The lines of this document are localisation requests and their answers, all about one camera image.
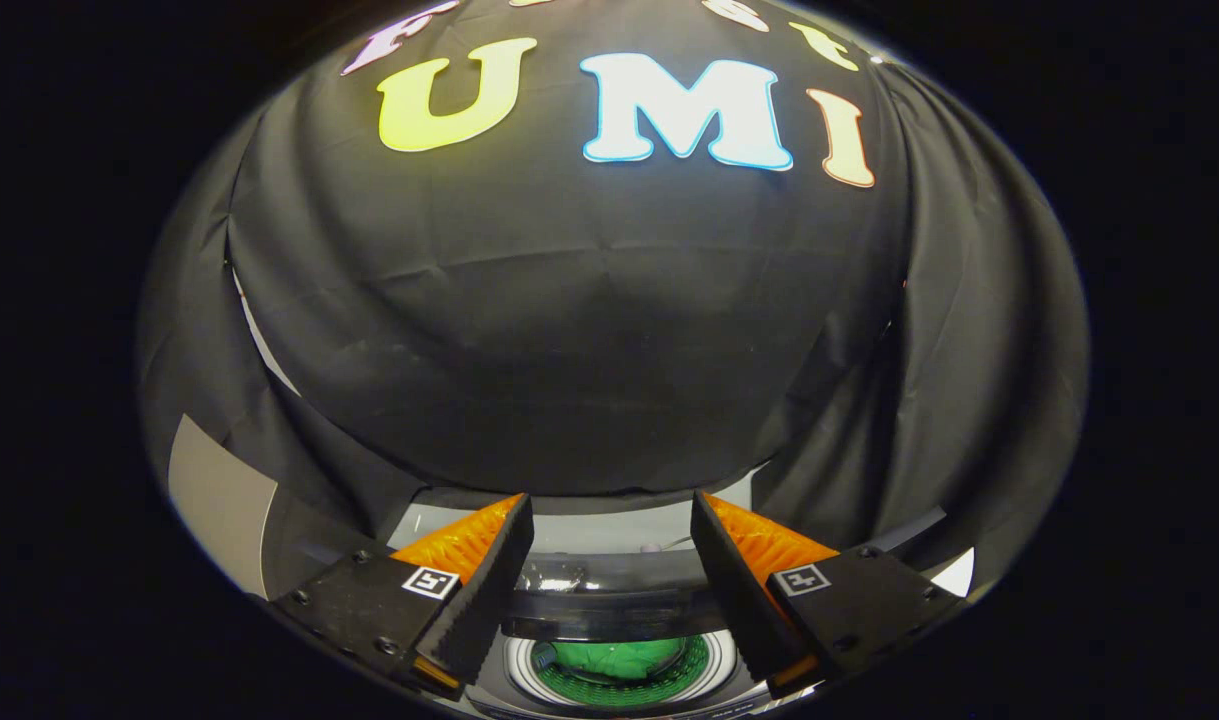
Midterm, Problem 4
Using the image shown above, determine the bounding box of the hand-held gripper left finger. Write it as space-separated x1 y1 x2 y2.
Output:
269 493 535 699

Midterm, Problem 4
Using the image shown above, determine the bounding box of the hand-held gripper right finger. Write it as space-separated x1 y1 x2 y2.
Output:
691 490 970 699

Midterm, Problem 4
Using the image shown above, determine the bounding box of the dark grey washing machine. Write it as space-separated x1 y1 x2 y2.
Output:
299 510 948 720

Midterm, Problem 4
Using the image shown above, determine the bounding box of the green polo shirt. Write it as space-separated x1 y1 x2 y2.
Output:
531 638 710 706

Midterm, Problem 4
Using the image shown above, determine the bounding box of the white flat board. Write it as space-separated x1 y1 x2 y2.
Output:
929 548 976 599

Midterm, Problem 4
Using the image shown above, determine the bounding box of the grey and black cabinet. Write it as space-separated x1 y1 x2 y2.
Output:
167 415 400 601

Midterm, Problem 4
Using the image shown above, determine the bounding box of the black backdrop cloth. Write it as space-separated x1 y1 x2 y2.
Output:
137 0 1090 591

